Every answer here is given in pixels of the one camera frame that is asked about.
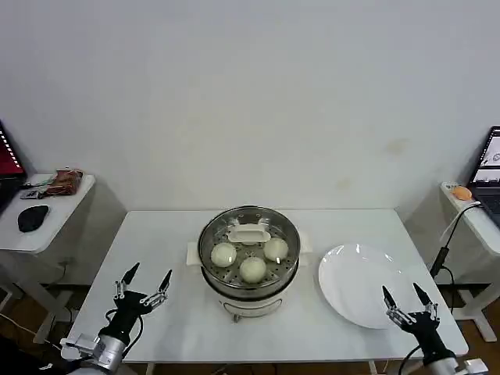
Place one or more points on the laptop with red screen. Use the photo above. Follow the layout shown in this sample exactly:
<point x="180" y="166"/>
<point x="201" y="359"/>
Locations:
<point x="8" y="156"/>

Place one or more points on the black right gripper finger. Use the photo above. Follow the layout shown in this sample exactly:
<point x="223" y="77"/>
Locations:
<point x="422" y="293"/>
<point x="387" y="297"/>

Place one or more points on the white side desk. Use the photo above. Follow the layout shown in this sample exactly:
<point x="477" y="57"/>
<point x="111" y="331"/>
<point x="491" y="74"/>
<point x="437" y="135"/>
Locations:
<point x="58" y="218"/>
<point x="480" y="230"/>

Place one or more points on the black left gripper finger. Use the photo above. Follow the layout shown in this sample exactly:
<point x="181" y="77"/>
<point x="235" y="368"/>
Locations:
<point x="131" y="273"/>
<point x="166" y="281"/>

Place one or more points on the white table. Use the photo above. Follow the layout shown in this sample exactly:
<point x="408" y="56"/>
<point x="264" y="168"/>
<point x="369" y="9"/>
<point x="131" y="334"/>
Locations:
<point x="156" y="234"/>

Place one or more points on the white plate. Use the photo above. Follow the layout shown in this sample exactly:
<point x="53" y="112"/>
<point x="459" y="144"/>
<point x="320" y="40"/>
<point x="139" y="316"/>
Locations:
<point x="351" y="281"/>

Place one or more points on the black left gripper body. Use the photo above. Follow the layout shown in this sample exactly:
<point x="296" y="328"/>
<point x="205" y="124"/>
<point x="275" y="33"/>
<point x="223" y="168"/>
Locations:
<point x="131" y="306"/>

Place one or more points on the small printed card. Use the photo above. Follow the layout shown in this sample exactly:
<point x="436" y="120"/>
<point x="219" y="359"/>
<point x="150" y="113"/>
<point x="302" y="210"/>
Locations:
<point x="31" y="194"/>

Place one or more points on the white steamed bun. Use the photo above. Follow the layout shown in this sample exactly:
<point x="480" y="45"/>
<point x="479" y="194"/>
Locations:
<point x="276" y="248"/>
<point x="222" y="254"/>
<point x="252" y="269"/>

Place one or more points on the steel steamer basket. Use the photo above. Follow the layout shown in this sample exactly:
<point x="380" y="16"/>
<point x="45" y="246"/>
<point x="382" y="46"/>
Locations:
<point x="209" y="242"/>

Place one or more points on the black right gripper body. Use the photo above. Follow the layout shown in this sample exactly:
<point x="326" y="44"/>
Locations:
<point x="426" y="336"/>

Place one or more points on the black computer mouse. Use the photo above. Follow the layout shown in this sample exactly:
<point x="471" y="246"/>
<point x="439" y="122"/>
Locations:
<point x="33" y="218"/>

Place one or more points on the laptop with white screen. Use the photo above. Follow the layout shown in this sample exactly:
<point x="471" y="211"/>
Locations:
<point x="488" y="172"/>

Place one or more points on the brown snack packet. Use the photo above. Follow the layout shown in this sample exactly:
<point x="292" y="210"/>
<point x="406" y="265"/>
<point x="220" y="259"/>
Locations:
<point x="64" y="183"/>

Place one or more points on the orange round bread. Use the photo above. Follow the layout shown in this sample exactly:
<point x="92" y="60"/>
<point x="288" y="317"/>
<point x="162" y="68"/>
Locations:
<point x="462" y="193"/>

